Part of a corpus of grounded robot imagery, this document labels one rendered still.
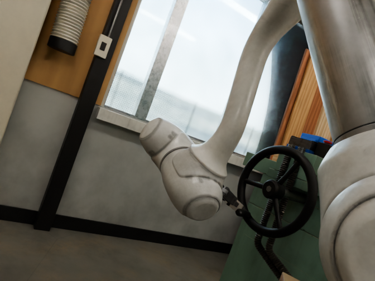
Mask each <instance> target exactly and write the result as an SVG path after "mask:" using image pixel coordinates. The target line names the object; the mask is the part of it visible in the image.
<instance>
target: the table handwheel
mask: <svg viewBox="0 0 375 281"><path fill-rule="evenodd" d="M274 154H284V155H287V156H290V157H292V158H293V159H295V160H296V162H295V163H294V164H293V165H292V167H291V168H290V169H289V170H288V171H287V172H286V173H285V174H284V175H283V176H282V177H281V178H280V179H279V180H278V181H275V180H267V181H266V182H265V183H264V184H262V183H258V182H255V181H252V180H249V179H248V177H249V175H250V173H251V172H252V170H253V169H254V167H255V166H256V165H257V164H258V163H259V162H260V161H261V160H263V159H264V158H266V157H268V156H271V155H274ZM299 166H301V167H302V169H303V170H304V172H305V176H306V179H307V195H306V194H305V193H301V192H298V191H294V190H292V191H291V192H290V191H289V190H288V189H287V188H285V187H284V185H283V184H284V183H285V181H286V180H287V179H288V178H289V177H290V176H291V175H292V174H293V173H294V172H295V171H296V169H297V168H298V167H299ZM246 184H248V185H252V186H255V187H258V188H261V189H262V193H263V195H264V197H265V198H268V199H271V200H272V202H273V208H274V212H275V218H276V226H277V228H276V229H271V228H267V227H264V226H262V225H260V224H259V223H258V222H257V221H256V220H255V219H254V218H253V217H252V216H251V215H250V217H243V219H244V221H245V222H246V223H247V225H248V226H249V227H250V228H251V229H252V230H253V231H255V232H256V233H258V234H260V235H262V236H265V237H268V238H283V237H286V236H289V235H291V234H293V233H295V232H297V231H298V230H300V229H301V228H302V227H303V226H304V225H305V224H306V223H307V221H308V220H309V218H310V217H311V215H312V214H313V211H314V209H315V206H316V202H317V199H318V180H317V177H316V173H315V170H314V168H313V166H312V164H311V163H310V161H309V160H308V159H307V158H306V157H305V156H304V155H303V154H302V153H301V152H299V151H298V150H296V149H294V148H291V147H288V146H272V147H268V148H265V149H263V150H261V151H259V152H258V153H256V154H255V155H254V156H253V157H252V158H251V159H250V160H249V161H248V163H247V164H246V166H245V167H244V169H243V171H242V173H241V176H240V178H239V182H238V188H237V199H238V201H239V202H240V203H241V204H242V205H244V206H243V208H242V209H244V210H246V211H249V210H248V207H247V204H246ZM282 198H288V199H289V200H290V201H294V202H298V203H301V204H304V207H303V209H302V211H301V212H300V214H299V215H298V217H297V218H296V219H294V221H293V222H291V223H290V224H288V225H286V226H284V227H282V221H281V216H280V208H279V204H278V201H279V200H280V199H282Z"/></svg>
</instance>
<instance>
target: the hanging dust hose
mask: <svg viewBox="0 0 375 281"><path fill-rule="evenodd" d="M91 1H92V0H61V2H60V5H59V8H58V11H57V13H58V14H56V15H57V17H55V18H56V20H54V21H55V23H54V26H53V28H52V30H53V31H52V32H51V33H52V34H51V35H50V37H49V40H48V43H47V45H48V46H49V47H51V48H53V49H55V50H57V51H60V52H62V53H64V54H67V55H70V56H74V55H75V52H76V49H77V46H78V44H77V43H79V42H78V41H79V38H80V35H81V32H82V29H83V26H84V25H83V24H84V23H85V22H84V21H85V20H86V19H85V18H86V15H87V12H88V9H89V7H90V4H91Z"/></svg>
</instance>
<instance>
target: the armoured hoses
mask: <svg viewBox="0 0 375 281"><path fill-rule="evenodd" d="M288 147H291V148H294V149H295V147H296V146H295V145H293V144H288ZM297 150H298V151H299V152H301V153H302V154H304V153H305V151H306V148H304V147H298V148H297ZM290 159H291V157H290V156H287V155H285V156H284V158H283V161H282V163H281V164H282V165H281V167H280V170H279V172H278V175H277V177H276V181H278V180H279V179H280V178H281V177H282V176H283V175H284V174H285V173H286V170H287V168H288V164H289V163H290ZM299 168H300V167H298V168H297V169H296V171H295V172H294V173H293V174H292V175H291V176H290V177H289V178H288V180H287V183H286V186H285V188H287V189H288V190H289V191H290V192H291V191H292V187H293V185H294V183H295V182H294V181H295V179H296V176H297V173H298V170H299ZM288 200H289V199H288V198H282V199H281V201H280V204H279V208H280V216H281V220H282V218H283V215H284V213H285V209H286V206H287V204H288V203H287V202H288ZM272 210H273V202H272V200H271V199H268V202H267V205H266V208H265V211H264V214H263V215H262V219H261V222H260V225H262V226H264V227H266V226H267V223H268V219H269V217H270V215H271V212H272ZM271 228H272V229H276V228H277V226H276V218H275V219H274V222H273V225H272V227H271ZM262 237H263V236H262V235H260V234H258V233H256V235H255V238H254V244H255V247H256V249H257V251H259V253H260V255H261V256H262V258H263V259H264V260H265V262H266V264H267V265H269V267H270V269H271V270H272V271H273V273H274V275H275V276H276V277H277V279H278V281H279V280H280V277H281V275H282V272H284V273H286V274H288V275H290V276H292V275H291V274H290V272H289V271H288V270H287V268H286V267H285V266H284V265H283V264H282V262H281V261H280V260H279V258H278V257H277V255H276V254H275V253H274V252H273V245H274V242H275V240H276V239H275V238H268V239H267V242H266V248H264V247H263V245H262V244H261V239H262ZM265 249H266V250H265ZM292 277H293V276H292Z"/></svg>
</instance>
